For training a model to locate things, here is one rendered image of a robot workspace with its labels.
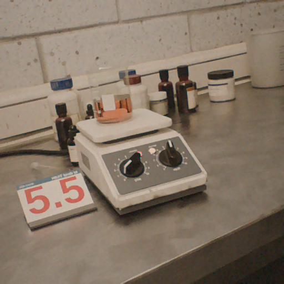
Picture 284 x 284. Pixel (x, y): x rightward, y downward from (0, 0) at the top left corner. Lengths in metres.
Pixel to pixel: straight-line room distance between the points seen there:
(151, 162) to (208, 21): 0.80
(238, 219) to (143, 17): 0.78
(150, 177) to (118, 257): 0.14
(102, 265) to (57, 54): 0.70
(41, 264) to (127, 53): 0.77
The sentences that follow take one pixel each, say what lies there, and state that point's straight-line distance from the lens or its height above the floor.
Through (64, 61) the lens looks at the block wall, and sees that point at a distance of 1.09.
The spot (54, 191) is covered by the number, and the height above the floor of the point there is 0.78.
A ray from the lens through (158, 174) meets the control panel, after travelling 0.57.
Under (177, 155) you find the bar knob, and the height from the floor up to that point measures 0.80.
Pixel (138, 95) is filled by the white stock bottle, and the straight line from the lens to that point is 0.97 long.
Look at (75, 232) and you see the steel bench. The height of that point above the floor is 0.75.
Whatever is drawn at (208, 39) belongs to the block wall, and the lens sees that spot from 1.32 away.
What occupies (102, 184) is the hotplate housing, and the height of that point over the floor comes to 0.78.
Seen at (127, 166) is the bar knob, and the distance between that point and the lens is 0.55.
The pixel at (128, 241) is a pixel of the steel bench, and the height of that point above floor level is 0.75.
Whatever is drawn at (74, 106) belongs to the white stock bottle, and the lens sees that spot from 0.93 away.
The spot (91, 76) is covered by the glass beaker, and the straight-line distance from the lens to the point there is 0.64.
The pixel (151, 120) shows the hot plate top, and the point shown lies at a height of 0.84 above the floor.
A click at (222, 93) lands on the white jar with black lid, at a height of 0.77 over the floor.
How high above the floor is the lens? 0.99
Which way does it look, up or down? 16 degrees down
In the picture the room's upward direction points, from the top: 8 degrees counter-clockwise
